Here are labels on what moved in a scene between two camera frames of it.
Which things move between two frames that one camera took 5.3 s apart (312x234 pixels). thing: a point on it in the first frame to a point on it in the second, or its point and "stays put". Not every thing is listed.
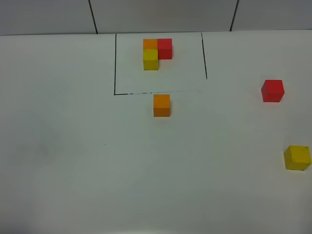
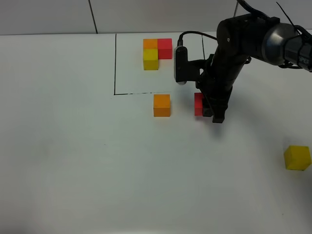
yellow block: x=297 y=157 stays put
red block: x=272 y=90 to x=198 y=104
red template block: x=165 y=48 stays put
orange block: x=161 y=105 stays put
